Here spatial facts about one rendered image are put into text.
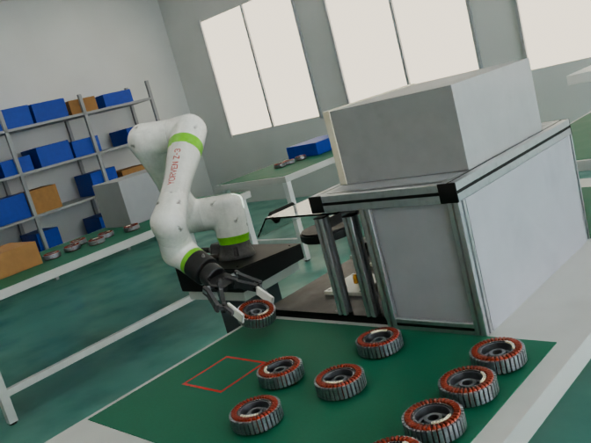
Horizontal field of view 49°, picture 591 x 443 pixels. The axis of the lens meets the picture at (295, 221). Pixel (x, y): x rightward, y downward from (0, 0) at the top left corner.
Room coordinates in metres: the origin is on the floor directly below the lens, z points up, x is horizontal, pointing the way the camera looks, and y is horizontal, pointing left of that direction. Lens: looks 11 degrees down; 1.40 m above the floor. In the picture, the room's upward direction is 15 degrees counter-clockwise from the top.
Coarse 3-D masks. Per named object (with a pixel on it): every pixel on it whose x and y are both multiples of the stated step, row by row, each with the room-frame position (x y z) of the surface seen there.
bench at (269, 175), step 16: (304, 160) 6.00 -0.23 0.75; (320, 160) 5.67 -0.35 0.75; (256, 176) 5.77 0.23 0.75; (272, 176) 5.46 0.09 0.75; (288, 176) 5.26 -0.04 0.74; (224, 192) 5.86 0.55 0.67; (288, 192) 5.29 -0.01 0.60; (272, 240) 5.55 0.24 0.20; (288, 240) 5.40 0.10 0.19; (304, 256) 5.29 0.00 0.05
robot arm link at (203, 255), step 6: (198, 252) 1.94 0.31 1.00; (204, 252) 1.95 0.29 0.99; (192, 258) 1.92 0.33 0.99; (198, 258) 1.92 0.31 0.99; (204, 258) 1.92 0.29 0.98; (210, 258) 1.92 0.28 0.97; (186, 264) 1.93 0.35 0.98; (192, 264) 1.91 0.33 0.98; (198, 264) 1.91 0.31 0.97; (204, 264) 1.91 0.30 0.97; (186, 270) 1.93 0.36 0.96; (192, 270) 1.91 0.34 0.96; (198, 270) 1.90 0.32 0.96; (192, 276) 1.91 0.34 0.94; (198, 276) 1.91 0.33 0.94; (198, 282) 1.92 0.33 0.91
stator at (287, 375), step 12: (276, 360) 1.48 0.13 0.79; (288, 360) 1.47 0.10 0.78; (300, 360) 1.45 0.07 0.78; (264, 372) 1.44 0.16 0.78; (276, 372) 1.44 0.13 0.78; (288, 372) 1.40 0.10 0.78; (300, 372) 1.42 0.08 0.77; (264, 384) 1.41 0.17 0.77; (276, 384) 1.39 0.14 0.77; (288, 384) 1.40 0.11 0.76
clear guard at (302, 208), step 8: (304, 200) 1.97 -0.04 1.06; (288, 208) 1.90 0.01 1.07; (296, 208) 1.87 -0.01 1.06; (304, 208) 1.83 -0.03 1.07; (272, 216) 1.85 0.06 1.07; (280, 216) 1.81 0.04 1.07; (288, 216) 1.79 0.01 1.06; (296, 216) 1.77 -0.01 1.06; (264, 224) 1.87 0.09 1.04; (272, 224) 1.91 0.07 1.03; (280, 224) 1.95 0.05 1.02; (264, 232) 1.90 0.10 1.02
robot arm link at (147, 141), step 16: (144, 128) 2.28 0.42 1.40; (160, 128) 2.26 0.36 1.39; (128, 144) 2.30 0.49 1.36; (144, 144) 2.27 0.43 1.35; (160, 144) 2.26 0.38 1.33; (144, 160) 2.31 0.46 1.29; (160, 160) 2.32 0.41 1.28; (160, 176) 2.36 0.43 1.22; (192, 208) 2.48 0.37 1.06; (192, 224) 2.49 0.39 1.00
